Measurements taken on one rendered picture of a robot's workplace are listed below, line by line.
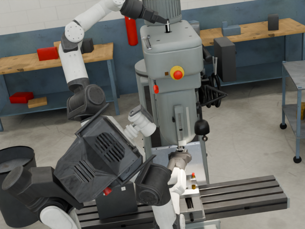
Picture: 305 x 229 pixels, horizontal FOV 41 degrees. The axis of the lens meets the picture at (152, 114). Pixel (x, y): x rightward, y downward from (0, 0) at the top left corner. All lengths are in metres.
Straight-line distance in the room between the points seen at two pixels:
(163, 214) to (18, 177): 0.60
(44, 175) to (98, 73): 4.84
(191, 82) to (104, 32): 4.41
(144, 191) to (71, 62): 0.59
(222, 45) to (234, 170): 2.23
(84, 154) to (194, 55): 0.65
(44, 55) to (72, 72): 4.17
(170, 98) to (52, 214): 0.77
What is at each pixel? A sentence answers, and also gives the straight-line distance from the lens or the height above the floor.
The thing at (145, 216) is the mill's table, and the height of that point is 0.92.
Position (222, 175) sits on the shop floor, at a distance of 4.21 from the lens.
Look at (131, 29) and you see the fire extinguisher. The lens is 6.09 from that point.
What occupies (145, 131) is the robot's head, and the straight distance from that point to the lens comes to 1.66.
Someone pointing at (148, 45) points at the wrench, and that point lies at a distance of 1.74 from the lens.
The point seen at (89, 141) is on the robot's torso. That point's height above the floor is 1.67.
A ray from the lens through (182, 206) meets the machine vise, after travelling 2.21.
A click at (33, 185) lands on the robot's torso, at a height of 1.51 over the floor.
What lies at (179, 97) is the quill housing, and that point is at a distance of 1.97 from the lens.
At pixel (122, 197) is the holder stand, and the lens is 2.27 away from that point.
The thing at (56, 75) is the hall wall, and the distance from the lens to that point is 6.50.
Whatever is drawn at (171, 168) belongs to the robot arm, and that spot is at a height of 1.29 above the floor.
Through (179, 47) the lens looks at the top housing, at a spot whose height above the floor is 1.87.
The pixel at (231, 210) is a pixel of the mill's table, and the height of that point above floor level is 0.88.
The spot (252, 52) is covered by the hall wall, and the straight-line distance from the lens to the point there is 6.64.
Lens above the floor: 2.34
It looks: 24 degrees down
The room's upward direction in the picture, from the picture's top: 8 degrees counter-clockwise
